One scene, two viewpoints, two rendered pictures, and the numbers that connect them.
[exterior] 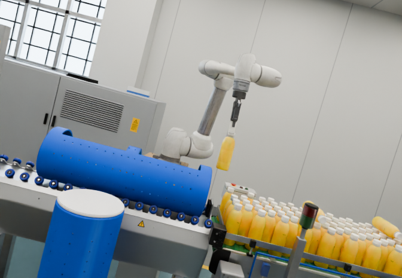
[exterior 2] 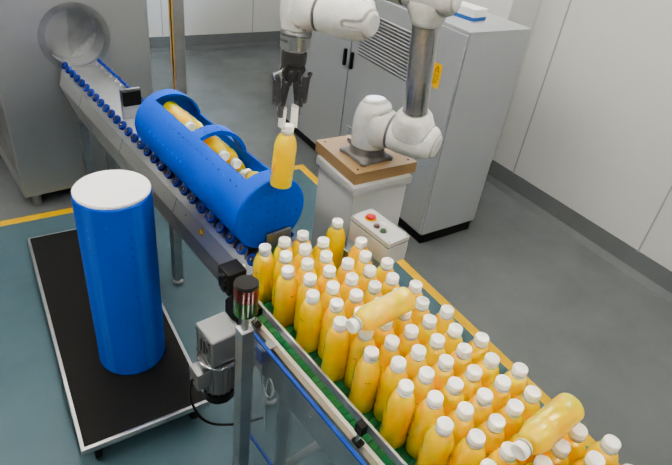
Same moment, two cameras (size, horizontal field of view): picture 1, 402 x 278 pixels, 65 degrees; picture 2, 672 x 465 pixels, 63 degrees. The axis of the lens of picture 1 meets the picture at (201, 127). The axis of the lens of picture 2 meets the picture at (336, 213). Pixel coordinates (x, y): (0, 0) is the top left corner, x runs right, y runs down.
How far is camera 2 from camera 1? 182 cm
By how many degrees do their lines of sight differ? 55
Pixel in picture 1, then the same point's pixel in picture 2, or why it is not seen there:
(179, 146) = (366, 131)
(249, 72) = (288, 14)
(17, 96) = not seen: hidden behind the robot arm
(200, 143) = (399, 129)
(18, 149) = (324, 98)
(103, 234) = (94, 225)
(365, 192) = not seen: outside the picture
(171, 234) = (221, 256)
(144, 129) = (447, 84)
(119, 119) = not seen: hidden behind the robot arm
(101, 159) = (166, 139)
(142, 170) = (191, 162)
